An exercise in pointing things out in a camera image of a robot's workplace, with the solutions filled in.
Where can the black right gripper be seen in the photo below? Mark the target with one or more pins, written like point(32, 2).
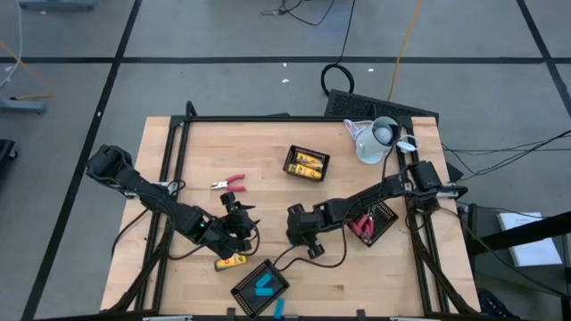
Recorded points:
point(305, 227)

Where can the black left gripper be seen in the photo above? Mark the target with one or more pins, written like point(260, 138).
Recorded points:
point(236, 232)

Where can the yellow green crayon box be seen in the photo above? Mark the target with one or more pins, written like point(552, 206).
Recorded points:
point(304, 171)
point(310, 159)

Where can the yellow tool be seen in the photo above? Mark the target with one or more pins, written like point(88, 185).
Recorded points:
point(232, 263)

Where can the black slotted plastic basket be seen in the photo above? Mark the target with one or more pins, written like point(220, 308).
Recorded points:
point(311, 152)
point(243, 285)
point(388, 214)

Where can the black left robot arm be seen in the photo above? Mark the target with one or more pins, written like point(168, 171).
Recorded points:
point(134, 180)

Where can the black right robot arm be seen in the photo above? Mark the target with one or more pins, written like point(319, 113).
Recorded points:
point(379, 191)

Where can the white desk lamp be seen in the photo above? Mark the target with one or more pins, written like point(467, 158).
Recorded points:
point(370, 147)

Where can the white round puck device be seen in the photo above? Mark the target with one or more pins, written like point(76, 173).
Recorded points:
point(403, 145)

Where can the black perforated floor panel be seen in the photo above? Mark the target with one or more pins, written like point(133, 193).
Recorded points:
point(357, 104)

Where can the dark device with red lights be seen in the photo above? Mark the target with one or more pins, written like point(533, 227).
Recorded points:
point(495, 305)

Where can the black bar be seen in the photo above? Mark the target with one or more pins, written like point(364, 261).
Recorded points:
point(526, 232)

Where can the white notebook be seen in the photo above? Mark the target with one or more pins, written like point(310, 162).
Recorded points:
point(531, 249)

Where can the grey furniture foot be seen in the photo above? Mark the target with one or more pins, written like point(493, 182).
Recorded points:
point(22, 106)

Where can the black chair base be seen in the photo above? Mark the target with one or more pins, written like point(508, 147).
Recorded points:
point(6, 149)

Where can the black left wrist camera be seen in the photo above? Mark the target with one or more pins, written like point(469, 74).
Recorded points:
point(228, 198)

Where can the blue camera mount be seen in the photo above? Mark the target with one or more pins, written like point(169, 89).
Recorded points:
point(279, 308)

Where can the black aluminium rig frame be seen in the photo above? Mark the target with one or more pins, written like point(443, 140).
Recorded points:
point(267, 118)

